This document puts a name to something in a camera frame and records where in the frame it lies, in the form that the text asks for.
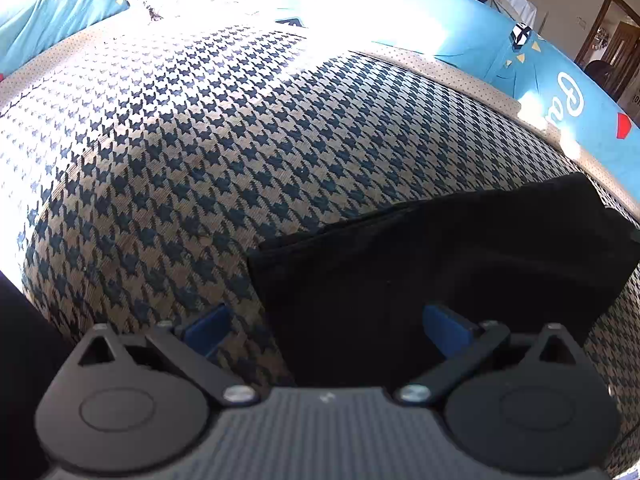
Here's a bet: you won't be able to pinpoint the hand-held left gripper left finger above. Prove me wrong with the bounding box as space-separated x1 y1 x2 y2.
75 302 261 407

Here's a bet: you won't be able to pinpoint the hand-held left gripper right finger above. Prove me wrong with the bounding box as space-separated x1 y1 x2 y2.
395 302 578 407

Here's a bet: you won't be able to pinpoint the black t-shirt with red print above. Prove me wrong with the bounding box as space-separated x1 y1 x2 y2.
247 172 640 388

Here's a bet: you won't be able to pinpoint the houndstooth patterned bed mat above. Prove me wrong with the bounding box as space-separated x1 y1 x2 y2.
0 25 640 480

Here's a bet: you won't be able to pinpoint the blue printed bed bumper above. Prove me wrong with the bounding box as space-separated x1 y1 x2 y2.
0 0 640 181

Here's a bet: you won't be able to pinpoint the white crumpled cloth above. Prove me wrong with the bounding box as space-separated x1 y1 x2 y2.
122 0 166 22

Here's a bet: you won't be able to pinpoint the white hanging garment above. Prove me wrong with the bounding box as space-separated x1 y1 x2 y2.
500 0 538 26

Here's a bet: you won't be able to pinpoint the brown wooden door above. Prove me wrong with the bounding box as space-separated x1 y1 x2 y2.
575 0 640 106

